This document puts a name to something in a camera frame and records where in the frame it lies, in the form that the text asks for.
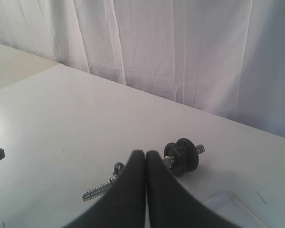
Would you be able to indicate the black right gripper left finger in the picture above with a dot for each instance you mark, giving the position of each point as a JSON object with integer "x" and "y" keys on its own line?
{"x": 124, "y": 205}

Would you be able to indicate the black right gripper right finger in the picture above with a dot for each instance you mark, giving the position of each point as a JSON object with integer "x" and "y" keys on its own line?
{"x": 170, "y": 205}

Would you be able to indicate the chrome threaded dumbbell bar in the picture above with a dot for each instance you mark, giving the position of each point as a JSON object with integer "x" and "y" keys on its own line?
{"x": 100, "y": 190}

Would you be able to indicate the white plastic tray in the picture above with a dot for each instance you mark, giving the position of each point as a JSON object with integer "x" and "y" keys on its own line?
{"x": 253, "y": 210}

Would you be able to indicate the white backdrop curtain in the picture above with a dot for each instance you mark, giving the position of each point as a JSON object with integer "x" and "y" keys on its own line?
{"x": 224, "y": 57}

